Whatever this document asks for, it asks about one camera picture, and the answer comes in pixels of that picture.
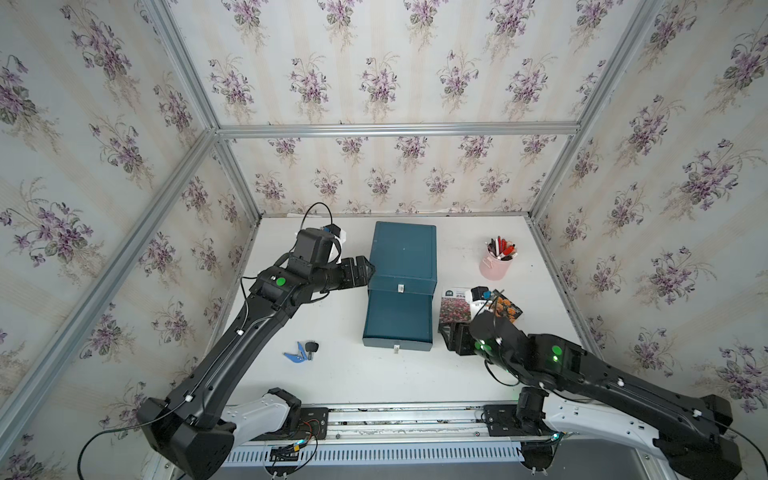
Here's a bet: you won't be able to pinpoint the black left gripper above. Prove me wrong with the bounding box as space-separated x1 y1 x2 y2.
307 254 378 295

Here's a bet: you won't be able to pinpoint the teal top drawer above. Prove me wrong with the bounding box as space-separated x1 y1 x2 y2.
368 276 437 296

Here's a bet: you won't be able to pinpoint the teal drawer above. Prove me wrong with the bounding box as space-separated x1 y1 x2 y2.
362 290 433 351
368 276 437 296

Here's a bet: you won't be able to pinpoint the pink mixed flower seed bag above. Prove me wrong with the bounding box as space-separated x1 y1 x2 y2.
438 287 473 333

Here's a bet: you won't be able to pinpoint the orange marigold seed bag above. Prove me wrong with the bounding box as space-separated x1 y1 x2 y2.
491 290 523 324

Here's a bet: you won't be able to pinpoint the teal three-drawer cabinet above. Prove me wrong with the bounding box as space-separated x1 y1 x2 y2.
361 220 439 353

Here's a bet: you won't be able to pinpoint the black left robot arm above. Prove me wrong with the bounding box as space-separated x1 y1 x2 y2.
131 223 375 479

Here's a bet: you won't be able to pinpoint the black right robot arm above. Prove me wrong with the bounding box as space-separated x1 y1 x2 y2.
438 309 742 479

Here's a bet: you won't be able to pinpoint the pink pen cup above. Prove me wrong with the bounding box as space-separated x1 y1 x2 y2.
479 253 512 281

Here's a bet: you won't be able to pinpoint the blue and black key fob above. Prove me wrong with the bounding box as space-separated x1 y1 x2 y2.
283 341 319 364

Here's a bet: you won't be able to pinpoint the red and black pens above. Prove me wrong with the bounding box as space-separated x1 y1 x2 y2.
487 236 518 261

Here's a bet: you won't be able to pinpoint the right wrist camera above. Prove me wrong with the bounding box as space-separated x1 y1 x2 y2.
464 286 493 320

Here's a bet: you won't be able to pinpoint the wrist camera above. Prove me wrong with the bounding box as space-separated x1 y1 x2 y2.
323 223 347 264
464 286 493 320

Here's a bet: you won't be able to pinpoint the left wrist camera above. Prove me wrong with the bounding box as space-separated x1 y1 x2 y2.
323 223 347 264

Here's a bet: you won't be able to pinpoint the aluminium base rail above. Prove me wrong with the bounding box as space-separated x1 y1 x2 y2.
149 395 661 448

